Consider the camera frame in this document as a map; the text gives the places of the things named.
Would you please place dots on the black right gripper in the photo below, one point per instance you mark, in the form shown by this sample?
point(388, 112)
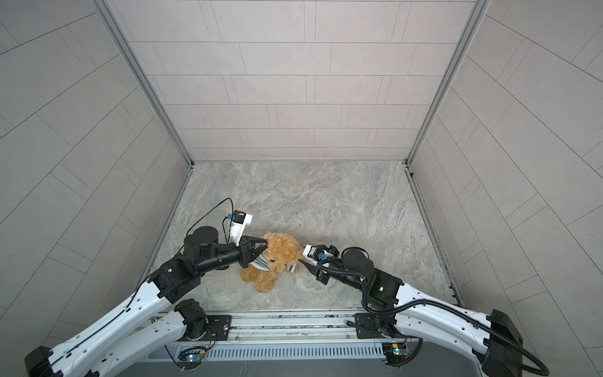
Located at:
point(320, 277)

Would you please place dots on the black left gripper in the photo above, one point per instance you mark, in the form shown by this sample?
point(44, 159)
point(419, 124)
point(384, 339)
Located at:
point(246, 254)

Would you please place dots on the blue white striped knit sweater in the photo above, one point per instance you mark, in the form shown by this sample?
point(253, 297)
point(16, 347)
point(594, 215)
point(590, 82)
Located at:
point(261, 264)

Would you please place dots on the brown plush teddy bear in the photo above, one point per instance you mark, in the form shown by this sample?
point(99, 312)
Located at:
point(282, 255)

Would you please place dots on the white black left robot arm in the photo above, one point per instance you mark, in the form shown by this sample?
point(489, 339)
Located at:
point(156, 314)

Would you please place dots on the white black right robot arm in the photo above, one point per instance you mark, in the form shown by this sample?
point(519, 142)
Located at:
point(400, 310)

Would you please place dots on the right green circuit board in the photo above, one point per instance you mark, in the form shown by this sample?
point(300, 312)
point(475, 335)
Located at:
point(396, 354)

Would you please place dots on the green circuit board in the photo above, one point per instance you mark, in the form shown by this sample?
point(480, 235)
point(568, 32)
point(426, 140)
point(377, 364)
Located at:
point(192, 358)
point(396, 354)

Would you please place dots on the left green circuit board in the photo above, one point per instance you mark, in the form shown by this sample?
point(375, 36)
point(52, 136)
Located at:
point(192, 358)

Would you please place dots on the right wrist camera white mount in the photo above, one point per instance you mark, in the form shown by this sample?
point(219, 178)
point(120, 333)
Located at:
point(316, 253)

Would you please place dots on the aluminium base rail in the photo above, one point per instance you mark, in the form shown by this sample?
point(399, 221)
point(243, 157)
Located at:
point(284, 336)

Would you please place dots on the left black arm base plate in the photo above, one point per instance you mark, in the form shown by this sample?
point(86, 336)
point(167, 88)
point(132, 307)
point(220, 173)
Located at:
point(217, 328)

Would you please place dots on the left aluminium corner post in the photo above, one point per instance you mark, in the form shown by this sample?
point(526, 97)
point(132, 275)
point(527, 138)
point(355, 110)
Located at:
point(116, 34)

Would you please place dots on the aluminium corner post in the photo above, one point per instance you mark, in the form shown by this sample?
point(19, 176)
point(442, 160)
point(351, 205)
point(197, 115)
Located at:
point(476, 15)
point(116, 34)

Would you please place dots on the right aluminium corner post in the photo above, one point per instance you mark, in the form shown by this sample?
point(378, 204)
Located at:
point(476, 15)

